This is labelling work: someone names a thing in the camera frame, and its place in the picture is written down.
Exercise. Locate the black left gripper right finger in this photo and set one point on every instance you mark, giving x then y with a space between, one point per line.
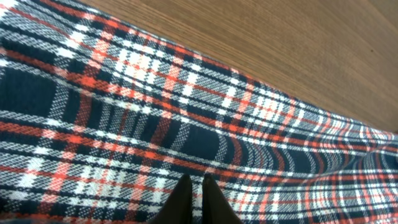
215 207

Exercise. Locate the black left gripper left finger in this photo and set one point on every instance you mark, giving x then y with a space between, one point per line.
178 207

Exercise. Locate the plaid sleeveless dress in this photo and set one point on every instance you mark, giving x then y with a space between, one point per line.
99 119

